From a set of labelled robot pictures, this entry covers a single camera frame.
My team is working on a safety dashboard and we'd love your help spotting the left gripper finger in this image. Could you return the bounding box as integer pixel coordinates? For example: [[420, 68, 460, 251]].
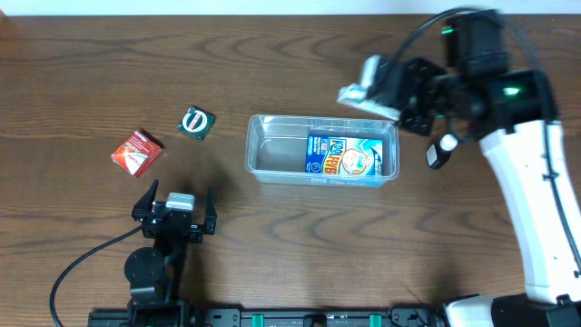
[[132, 179, 159, 222], [203, 187, 217, 235]]

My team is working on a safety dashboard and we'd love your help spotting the black bottle white cap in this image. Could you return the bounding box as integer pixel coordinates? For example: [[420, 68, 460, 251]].
[[426, 134, 458, 170]]

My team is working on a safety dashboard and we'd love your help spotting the red packet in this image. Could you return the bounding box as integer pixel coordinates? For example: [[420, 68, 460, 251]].
[[110, 129, 164, 178]]

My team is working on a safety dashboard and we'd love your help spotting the blue KoolFever box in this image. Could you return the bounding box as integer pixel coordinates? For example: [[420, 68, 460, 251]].
[[305, 134, 383, 176]]

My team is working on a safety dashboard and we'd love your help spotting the white toothpaste box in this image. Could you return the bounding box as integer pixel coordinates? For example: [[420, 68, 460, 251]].
[[337, 84, 400, 122]]

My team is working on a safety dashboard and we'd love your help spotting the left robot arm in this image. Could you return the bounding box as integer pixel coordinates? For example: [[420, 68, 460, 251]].
[[124, 181, 217, 316]]

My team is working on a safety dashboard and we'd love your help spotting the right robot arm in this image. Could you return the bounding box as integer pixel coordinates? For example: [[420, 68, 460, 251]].
[[387, 7, 580, 326]]

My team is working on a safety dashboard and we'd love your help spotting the clear plastic container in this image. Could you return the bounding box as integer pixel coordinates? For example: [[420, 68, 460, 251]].
[[245, 114, 399, 187]]

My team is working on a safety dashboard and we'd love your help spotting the green square packet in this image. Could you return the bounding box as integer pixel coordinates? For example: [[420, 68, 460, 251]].
[[177, 106, 216, 141]]

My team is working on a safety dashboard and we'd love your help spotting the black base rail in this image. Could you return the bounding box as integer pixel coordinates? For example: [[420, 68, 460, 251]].
[[87, 307, 448, 327]]

